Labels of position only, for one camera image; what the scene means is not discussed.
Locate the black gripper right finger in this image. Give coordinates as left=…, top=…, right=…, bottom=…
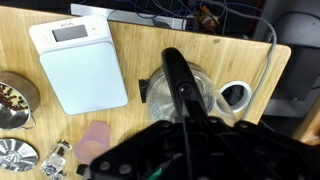
left=186, top=115, right=320, bottom=180

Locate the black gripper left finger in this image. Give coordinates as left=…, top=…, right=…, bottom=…
left=89, top=119, right=188, bottom=180

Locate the glass kettle black handle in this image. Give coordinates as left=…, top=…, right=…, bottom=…
left=138, top=47, right=239, bottom=123

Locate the white measuring cup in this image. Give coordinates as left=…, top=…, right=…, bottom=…
left=218, top=80, right=254, bottom=114

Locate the pink plastic cup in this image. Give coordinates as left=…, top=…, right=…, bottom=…
left=73, top=121, right=111, bottom=166

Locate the small clear glass bottle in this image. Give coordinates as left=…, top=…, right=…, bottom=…
left=39, top=139, right=73, bottom=179

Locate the white digital kitchen scale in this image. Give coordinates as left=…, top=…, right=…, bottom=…
left=28, top=14, right=129, bottom=116

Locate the dark grey cabinet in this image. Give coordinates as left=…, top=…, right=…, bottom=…
left=253, top=0, right=320, bottom=118

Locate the silver fluted metal disc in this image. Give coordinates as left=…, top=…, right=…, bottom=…
left=0, top=138, right=40, bottom=173

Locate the white table foot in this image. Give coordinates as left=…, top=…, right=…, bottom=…
left=70, top=3, right=187, bottom=31

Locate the grey lamp power cable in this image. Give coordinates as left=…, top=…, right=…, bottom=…
left=199, top=0, right=278, bottom=122

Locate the steel bowl with handles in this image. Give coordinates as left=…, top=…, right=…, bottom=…
left=0, top=71, right=41, bottom=131

